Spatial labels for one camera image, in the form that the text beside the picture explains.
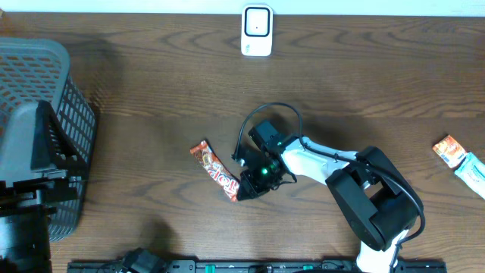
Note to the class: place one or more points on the black mounting rail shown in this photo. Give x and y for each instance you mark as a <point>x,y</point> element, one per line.
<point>143,261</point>

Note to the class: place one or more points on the white barcode scanner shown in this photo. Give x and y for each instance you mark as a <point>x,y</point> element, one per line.
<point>257,30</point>

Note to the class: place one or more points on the small orange box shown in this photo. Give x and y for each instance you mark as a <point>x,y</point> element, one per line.
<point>450,151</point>

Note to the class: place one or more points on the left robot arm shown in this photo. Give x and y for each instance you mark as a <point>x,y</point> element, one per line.
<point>38,162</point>

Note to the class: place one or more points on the teal wet wipes pack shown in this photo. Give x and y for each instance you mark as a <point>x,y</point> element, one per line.
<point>471,171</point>

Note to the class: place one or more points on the grey plastic mesh basket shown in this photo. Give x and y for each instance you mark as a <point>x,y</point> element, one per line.
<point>39,69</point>

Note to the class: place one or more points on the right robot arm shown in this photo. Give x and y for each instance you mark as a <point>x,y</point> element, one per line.
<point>378,203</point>

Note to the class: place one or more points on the red chocolate bar wrapper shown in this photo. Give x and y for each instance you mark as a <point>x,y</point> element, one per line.
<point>216,169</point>

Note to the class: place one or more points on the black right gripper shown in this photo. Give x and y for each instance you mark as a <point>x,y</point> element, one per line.
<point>252,188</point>

